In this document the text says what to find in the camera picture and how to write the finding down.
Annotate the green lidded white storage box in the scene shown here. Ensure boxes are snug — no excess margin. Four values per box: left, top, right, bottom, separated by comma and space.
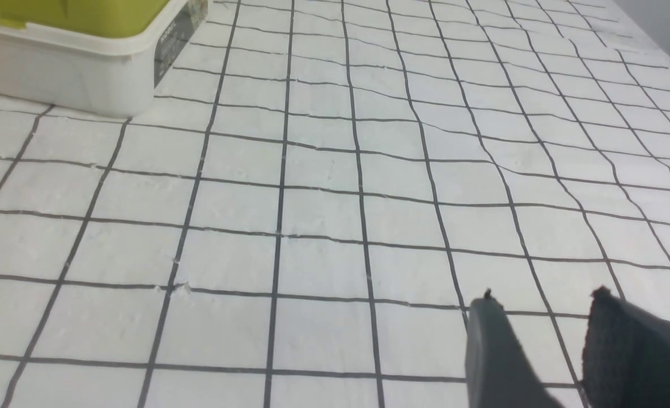
0, 1, 210, 118

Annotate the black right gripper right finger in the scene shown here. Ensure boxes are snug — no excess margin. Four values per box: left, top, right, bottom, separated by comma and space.
582, 287, 670, 407

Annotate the white black-grid tablecloth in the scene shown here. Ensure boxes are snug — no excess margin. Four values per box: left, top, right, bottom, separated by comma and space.
0, 1, 670, 407

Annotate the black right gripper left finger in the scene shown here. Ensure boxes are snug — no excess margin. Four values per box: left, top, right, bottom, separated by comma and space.
465, 289, 561, 407

